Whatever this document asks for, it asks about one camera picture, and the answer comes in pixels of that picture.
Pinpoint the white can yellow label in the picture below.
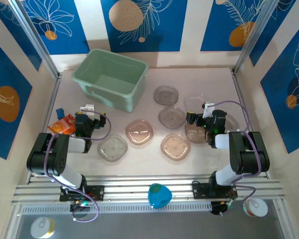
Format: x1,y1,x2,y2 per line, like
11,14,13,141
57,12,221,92
30,217,56,239

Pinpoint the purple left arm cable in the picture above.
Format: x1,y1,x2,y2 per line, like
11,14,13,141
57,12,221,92
44,111,112,222

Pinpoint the aluminium frame post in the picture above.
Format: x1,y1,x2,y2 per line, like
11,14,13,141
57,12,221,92
233,0,285,75
7,0,62,79

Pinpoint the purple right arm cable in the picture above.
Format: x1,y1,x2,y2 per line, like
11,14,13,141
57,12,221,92
213,100,263,217

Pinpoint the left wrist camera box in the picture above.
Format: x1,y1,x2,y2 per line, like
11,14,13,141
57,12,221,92
79,104,95,117

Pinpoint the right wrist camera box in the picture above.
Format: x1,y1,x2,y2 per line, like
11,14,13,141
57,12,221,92
201,101,216,119

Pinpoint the smoky grey glass plate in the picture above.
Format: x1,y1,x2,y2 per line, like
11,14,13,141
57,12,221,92
153,85,179,106
158,106,187,129

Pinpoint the pinkish brown glass plate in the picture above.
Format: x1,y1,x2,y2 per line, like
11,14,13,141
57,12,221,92
125,119,154,145
160,133,191,160

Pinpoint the light green plastic bin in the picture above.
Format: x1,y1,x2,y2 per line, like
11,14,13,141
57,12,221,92
71,48,150,113

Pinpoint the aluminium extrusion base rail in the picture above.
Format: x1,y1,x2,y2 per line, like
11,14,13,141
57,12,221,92
11,174,287,206

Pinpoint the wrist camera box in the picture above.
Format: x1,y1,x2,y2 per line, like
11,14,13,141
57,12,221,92
79,104,95,117
201,101,216,119

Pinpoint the smoky brown glass plate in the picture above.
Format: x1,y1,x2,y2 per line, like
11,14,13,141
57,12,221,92
184,121,210,144

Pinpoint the orange snack bag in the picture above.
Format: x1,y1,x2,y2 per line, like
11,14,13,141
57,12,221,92
47,114,77,135

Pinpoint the blue rounded plastic object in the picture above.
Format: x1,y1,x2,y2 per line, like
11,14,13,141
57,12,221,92
148,183,172,209

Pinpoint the white can orange label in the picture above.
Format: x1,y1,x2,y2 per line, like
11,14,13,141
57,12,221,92
242,198,269,218

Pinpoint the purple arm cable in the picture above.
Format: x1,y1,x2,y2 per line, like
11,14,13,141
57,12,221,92
44,111,112,222
213,100,263,217

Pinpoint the white slotted cable duct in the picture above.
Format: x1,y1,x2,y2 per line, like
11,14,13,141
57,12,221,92
19,202,212,215

